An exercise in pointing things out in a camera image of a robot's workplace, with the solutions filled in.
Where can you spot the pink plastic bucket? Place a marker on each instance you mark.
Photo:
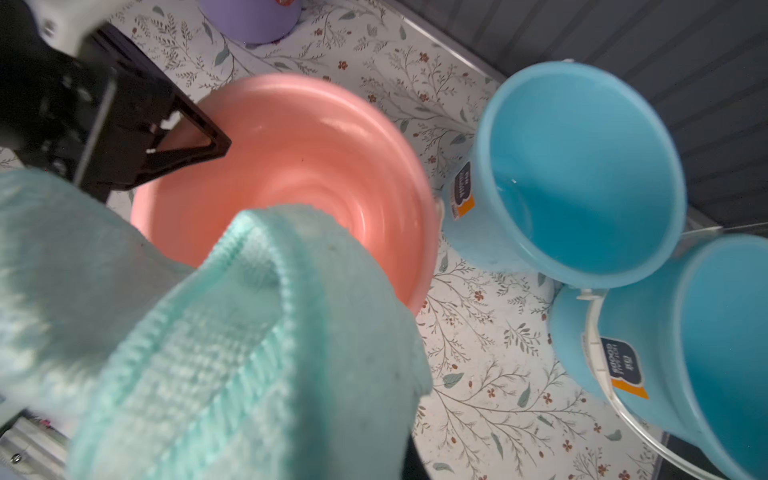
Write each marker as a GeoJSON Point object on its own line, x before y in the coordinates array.
{"type": "Point", "coordinates": [301, 140]}

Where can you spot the floral patterned table mat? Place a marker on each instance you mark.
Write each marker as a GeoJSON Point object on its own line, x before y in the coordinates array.
{"type": "Point", "coordinates": [502, 406]}

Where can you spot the teal plastic bucket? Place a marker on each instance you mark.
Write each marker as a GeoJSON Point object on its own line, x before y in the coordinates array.
{"type": "Point", "coordinates": [571, 174]}
{"type": "Point", "coordinates": [687, 350]}

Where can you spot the mint green microfiber cloth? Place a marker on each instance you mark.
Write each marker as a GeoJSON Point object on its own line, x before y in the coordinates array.
{"type": "Point", "coordinates": [285, 355]}

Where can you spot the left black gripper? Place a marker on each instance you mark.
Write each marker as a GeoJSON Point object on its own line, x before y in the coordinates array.
{"type": "Point", "coordinates": [83, 102]}

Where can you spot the purple plastic bucket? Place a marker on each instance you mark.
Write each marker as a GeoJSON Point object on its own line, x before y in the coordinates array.
{"type": "Point", "coordinates": [253, 21]}

